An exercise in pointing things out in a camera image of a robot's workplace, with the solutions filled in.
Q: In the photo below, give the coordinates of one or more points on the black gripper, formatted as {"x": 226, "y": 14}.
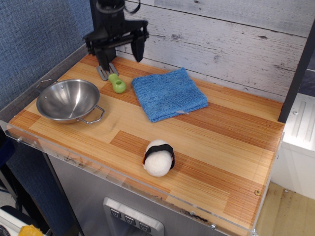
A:
{"x": 116, "y": 31}

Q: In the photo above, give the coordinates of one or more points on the green handled grey spatula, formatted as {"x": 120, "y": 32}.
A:
{"x": 112, "y": 76}

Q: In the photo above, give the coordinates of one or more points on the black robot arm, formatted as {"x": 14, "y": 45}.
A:
{"x": 108, "y": 3}

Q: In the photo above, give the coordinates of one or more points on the blue folded cloth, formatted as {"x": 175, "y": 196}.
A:
{"x": 168, "y": 95}

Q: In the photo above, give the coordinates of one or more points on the white plush rice ball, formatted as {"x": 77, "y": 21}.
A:
{"x": 159, "y": 158}

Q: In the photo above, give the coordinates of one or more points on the clear acrylic edge guard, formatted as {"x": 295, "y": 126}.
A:
{"x": 223, "y": 155}

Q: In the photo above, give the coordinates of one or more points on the stainless steel cabinet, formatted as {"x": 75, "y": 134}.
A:
{"x": 85, "y": 191}

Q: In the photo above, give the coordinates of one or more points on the silver button panel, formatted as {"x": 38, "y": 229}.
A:
{"x": 126, "y": 221}

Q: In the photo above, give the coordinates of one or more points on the yellow object bottom left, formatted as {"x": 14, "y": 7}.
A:
{"x": 30, "y": 230}

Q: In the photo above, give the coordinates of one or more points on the white appliance at right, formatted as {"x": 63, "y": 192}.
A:
{"x": 294, "y": 167}

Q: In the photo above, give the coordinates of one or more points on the dark left upright post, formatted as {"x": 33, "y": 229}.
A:
{"x": 96, "y": 15}

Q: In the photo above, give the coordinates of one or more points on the dark upright post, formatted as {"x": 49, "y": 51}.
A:
{"x": 96, "y": 15}
{"x": 298, "y": 76}

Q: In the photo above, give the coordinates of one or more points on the steel bowl with handles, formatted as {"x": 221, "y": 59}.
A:
{"x": 70, "y": 101}

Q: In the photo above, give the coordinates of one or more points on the dark right upright post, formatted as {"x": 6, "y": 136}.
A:
{"x": 298, "y": 76}

